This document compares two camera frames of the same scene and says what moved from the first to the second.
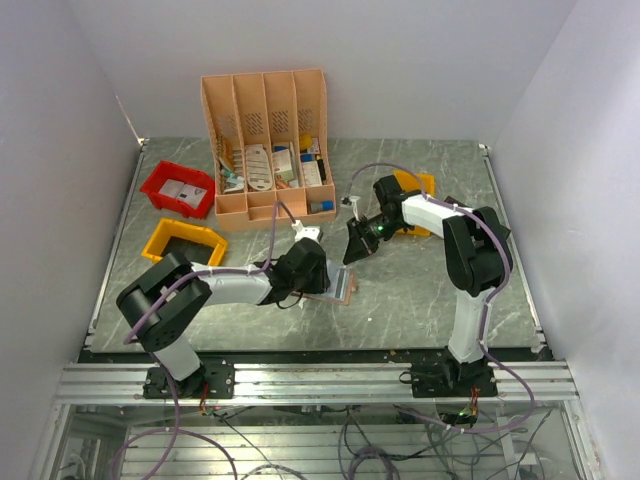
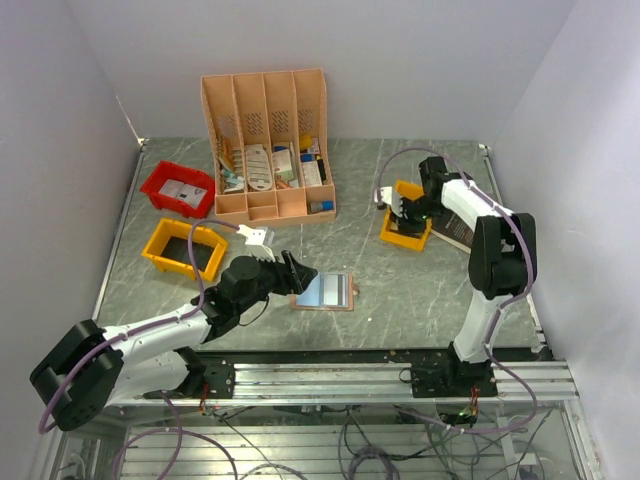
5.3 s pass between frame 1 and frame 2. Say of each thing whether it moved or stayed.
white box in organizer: stayed
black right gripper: moved
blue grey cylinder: stayed
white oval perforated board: stayed
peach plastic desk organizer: stayed
